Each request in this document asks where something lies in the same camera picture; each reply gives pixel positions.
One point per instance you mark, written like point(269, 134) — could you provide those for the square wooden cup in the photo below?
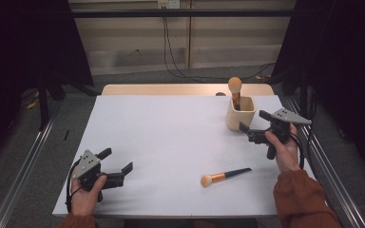
point(236, 118)

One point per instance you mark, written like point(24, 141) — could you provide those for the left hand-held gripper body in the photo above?
point(90, 172)

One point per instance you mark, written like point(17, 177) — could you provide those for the wooden table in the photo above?
point(171, 89)

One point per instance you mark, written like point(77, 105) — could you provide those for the aluminium frame rail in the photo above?
point(339, 190)
point(22, 177)

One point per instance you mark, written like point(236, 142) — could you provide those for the black curtain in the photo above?
point(345, 63)
point(22, 47)

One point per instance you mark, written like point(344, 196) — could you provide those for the black horizontal frame bar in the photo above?
point(183, 13)

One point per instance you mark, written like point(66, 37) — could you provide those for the black stand post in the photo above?
point(43, 104)
point(303, 98)

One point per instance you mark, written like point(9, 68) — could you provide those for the person's left hand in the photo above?
point(85, 198)

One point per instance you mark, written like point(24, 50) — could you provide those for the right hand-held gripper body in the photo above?
point(282, 125)

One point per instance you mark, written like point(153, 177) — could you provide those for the person's right hand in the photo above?
point(286, 155)

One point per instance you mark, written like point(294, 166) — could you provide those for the small black floor stick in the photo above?
point(66, 135)

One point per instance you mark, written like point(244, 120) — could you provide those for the white wall socket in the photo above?
point(168, 3)

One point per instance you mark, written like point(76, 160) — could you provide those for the white table board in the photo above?
point(171, 152)

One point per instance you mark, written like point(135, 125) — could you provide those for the yellow floor tape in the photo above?
point(31, 104)

